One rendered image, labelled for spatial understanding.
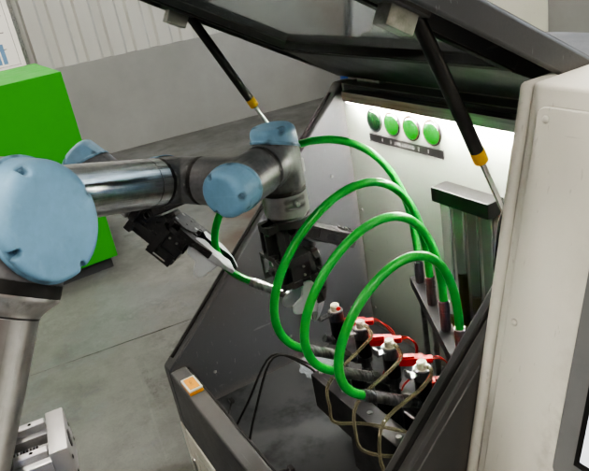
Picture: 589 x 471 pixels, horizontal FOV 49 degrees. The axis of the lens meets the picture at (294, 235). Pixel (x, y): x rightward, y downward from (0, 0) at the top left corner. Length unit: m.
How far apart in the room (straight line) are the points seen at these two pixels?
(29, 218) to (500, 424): 0.64
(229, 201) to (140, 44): 6.56
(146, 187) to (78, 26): 6.47
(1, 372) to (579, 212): 0.61
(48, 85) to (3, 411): 3.57
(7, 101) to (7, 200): 3.53
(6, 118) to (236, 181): 3.30
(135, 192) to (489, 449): 0.60
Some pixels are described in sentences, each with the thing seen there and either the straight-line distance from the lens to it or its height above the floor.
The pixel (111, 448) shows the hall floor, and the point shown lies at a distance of 2.91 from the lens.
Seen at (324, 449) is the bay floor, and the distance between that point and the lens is 1.36.
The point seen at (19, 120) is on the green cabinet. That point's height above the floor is 1.09.
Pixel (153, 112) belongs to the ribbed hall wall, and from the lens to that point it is 7.53.
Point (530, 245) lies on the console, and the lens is 0.83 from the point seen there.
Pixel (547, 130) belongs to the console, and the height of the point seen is 1.50.
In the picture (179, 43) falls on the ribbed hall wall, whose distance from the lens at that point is 7.52.
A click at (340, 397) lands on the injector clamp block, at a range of 1.23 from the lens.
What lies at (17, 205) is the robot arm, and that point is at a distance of 0.61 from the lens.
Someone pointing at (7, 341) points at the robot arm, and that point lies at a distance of 0.65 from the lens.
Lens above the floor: 1.74
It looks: 24 degrees down
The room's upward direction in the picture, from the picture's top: 10 degrees counter-clockwise
